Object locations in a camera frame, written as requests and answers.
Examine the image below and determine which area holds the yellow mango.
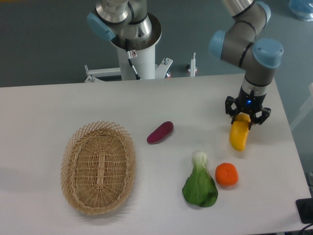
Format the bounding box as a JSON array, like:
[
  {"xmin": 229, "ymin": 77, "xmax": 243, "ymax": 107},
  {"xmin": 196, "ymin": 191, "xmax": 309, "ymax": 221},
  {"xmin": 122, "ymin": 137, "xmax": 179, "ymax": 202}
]
[{"xmin": 229, "ymin": 113, "xmax": 250, "ymax": 151}]

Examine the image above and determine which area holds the orange tangerine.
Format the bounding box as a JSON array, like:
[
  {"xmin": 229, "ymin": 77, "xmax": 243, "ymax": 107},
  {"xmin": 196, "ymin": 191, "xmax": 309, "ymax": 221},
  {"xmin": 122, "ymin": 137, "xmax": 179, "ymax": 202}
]
[{"xmin": 215, "ymin": 163, "xmax": 239, "ymax": 186}]

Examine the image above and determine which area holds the black device at edge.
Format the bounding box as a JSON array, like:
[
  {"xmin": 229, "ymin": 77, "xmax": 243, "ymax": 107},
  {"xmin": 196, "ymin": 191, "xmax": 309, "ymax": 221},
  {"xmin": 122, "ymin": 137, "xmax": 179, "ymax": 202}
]
[{"xmin": 295, "ymin": 198, "xmax": 313, "ymax": 224}]

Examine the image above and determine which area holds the black cable on pedestal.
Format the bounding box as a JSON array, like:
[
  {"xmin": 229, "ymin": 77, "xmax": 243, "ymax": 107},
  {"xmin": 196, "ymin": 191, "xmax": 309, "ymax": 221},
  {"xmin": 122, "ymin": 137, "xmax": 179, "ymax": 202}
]
[{"xmin": 124, "ymin": 38, "xmax": 142, "ymax": 80}]

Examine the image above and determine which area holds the woven wicker basket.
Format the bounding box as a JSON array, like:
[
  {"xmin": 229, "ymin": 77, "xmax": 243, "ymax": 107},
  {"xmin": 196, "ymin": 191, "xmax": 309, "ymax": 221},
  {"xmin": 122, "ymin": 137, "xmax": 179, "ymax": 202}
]
[{"xmin": 61, "ymin": 121, "xmax": 136, "ymax": 215}]

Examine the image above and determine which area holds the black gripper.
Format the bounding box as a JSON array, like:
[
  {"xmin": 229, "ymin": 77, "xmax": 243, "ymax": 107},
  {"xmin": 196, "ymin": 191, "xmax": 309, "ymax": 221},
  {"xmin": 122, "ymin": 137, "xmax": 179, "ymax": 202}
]
[{"xmin": 225, "ymin": 87, "xmax": 271, "ymax": 129}]

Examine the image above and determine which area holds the green bok choy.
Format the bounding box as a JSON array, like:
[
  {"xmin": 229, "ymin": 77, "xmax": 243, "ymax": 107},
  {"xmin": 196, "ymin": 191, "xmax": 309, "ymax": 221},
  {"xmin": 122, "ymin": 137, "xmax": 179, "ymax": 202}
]
[{"xmin": 182, "ymin": 150, "xmax": 218, "ymax": 208}]

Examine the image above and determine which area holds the purple sweet potato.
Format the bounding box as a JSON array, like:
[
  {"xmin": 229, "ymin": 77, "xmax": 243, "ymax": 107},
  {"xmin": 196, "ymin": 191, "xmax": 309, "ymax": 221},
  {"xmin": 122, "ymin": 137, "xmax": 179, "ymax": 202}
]
[{"xmin": 146, "ymin": 121, "xmax": 174, "ymax": 144}]

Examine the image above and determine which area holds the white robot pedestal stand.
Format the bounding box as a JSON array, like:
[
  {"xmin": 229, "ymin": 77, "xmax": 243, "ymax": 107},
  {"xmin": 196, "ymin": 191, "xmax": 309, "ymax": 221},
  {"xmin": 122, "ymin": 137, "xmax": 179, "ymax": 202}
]
[{"xmin": 85, "ymin": 13, "xmax": 173, "ymax": 83}]

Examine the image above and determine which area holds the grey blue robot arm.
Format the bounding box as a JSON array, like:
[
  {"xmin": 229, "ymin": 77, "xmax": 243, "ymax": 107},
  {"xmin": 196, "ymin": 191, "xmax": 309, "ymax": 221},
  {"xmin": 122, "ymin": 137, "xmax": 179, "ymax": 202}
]
[{"xmin": 87, "ymin": 0, "xmax": 284, "ymax": 125}]

